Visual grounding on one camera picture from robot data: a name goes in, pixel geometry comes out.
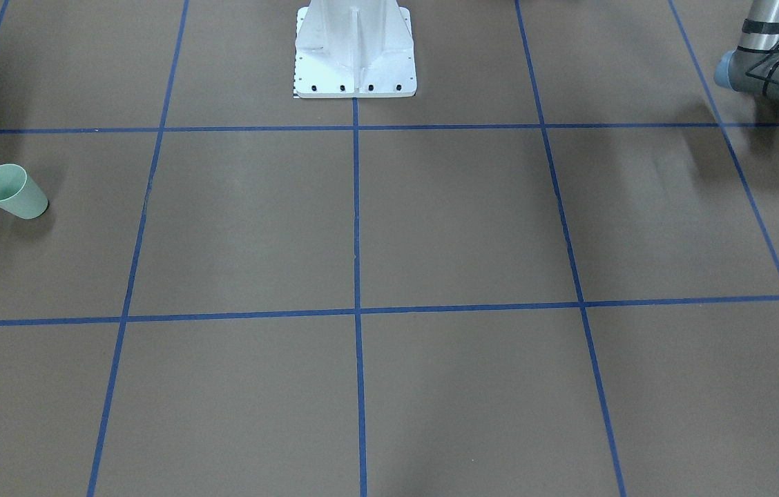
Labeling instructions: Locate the green plastic cup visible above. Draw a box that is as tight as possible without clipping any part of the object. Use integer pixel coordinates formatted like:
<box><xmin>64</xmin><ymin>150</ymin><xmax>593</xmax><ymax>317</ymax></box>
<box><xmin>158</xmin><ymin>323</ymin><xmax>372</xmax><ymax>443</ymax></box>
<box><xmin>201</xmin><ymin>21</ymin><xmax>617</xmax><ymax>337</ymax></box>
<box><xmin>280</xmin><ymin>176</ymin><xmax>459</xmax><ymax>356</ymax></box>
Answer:
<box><xmin>0</xmin><ymin>164</ymin><xmax>49</xmax><ymax>220</ymax></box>

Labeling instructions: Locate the brown paper table cover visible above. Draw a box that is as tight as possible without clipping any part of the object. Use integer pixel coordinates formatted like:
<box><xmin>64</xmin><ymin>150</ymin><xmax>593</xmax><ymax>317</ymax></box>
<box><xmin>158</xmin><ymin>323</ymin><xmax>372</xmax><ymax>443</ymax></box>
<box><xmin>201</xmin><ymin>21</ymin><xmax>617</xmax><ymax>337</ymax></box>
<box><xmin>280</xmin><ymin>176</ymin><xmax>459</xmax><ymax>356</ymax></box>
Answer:
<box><xmin>0</xmin><ymin>1</ymin><xmax>779</xmax><ymax>496</ymax></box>

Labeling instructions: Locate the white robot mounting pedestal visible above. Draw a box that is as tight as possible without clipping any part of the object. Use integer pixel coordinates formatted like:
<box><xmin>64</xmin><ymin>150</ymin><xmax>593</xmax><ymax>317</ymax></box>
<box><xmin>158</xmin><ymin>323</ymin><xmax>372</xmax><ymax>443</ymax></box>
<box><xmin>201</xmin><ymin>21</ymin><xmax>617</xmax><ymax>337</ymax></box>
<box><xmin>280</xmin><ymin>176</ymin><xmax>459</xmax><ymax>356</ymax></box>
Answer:
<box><xmin>293</xmin><ymin>1</ymin><xmax>418</xmax><ymax>99</ymax></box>

